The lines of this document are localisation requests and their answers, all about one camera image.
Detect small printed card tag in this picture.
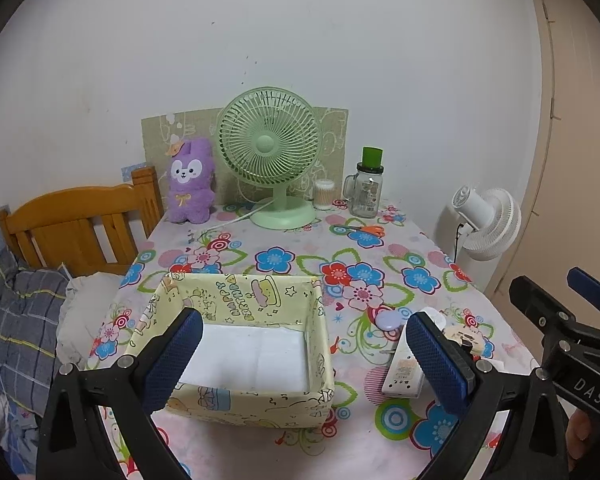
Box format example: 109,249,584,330
443,325,486,356

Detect white power strip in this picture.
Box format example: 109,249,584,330
381,332,425,399

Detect white earbuds case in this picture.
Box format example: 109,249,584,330
420,307,446,332

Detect lilac round case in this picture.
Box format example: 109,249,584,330
374,310,404,332

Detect beige door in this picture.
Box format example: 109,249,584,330
488,0,600,341

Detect white clip fan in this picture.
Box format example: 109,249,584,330
452,185,521,261

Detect plaid blue pillow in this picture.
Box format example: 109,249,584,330
0,248,68,416

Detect white pillow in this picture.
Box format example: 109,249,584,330
56,272,122,370

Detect floral tablecloth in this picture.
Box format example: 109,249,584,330
86,206,536,479

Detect yellow cartoon storage box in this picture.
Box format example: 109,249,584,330
126,272,335,428

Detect wooden bed headboard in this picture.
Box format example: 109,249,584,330
0,166,163,275

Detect glass jar green lid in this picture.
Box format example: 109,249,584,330
342,146,384,219

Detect cotton swab container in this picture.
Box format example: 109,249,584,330
312,179,336,210

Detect purple plush rabbit toy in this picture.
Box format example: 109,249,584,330
168,138,215,224

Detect green desk fan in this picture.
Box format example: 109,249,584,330
215,87,322,231

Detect orange handled scissors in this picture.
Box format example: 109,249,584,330
349,226,386,238

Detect beige cartoon wall board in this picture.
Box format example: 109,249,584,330
140,107,349,205

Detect white fan power cable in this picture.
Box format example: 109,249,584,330
199,195,276,233

